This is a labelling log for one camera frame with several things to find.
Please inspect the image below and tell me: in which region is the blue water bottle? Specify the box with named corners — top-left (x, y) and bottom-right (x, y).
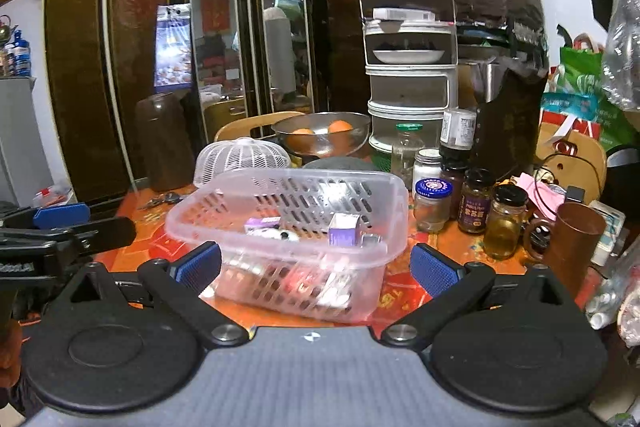
top-left (13, 29), bottom-right (32, 77)

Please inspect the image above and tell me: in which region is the green plastic bag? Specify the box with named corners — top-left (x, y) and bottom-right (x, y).
top-left (541, 46), bottom-right (639, 152)

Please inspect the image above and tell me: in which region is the blue white cigarette pack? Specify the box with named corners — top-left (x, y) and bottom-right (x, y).
top-left (247, 228), bottom-right (299, 242)

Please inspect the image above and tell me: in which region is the person's left hand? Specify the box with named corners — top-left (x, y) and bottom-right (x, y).
top-left (0, 320), bottom-right (23, 389)

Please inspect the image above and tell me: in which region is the dark jar purple label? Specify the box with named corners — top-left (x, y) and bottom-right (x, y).
top-left (458, 167), bottom-right (496, 234)

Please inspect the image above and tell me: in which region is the dark wooden mirrored wardrobe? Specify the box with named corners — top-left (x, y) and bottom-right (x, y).
top-left (43, 0), bottom-right (368, 204)

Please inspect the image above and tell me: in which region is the brown cylinder container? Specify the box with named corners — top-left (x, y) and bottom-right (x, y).
top-left (136, 92), bottom-right (195, 193)

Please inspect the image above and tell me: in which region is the stacked white food cover rack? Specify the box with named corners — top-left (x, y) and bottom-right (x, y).
top-left (358, 0), bottom-right (459, 153)

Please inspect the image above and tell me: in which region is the glass jar blue lid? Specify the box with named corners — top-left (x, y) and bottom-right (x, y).
top-left (413, 178), bottom-right (452, 233)

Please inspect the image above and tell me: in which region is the black bag on appliance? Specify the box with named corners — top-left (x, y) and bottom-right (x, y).
top-left (454, 0), bottom-right (549, 180)

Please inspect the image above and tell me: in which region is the white mesh food cover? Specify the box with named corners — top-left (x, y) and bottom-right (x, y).
top-left (193, 136), bottom-right (291, 187)

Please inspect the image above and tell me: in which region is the metal bowl with oranges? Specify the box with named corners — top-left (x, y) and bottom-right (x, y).
top-left (271, 112), bottom-right (371, 158)

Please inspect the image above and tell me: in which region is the dark purple box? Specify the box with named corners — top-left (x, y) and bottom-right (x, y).
top-left (244, 216), bottom-right (281, 234)

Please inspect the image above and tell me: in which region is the clear plastic lattice basket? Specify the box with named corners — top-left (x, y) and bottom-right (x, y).
top-left (165, 168), bottom-right (409, 323)

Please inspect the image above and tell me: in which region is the light purple small box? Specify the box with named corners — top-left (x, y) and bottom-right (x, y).
top-left (328, 212), bottom-right (362, 247)

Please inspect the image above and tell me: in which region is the glass jar amber liquid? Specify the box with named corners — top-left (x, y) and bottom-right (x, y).
top-left (484, 184), bottom-right (528, 260)

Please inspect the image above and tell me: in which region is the white-label dark bottle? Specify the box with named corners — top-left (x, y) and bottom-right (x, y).
top-left (439, 108), bottom-right (476, 164)

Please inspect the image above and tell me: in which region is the green-lid glass jar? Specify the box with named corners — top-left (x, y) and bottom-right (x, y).
top-left (390, 122), bottom-right (424, 193)

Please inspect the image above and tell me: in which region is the white red-character cigarette box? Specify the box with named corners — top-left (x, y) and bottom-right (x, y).
top-left (240, 256), bottom-right (352, 313)

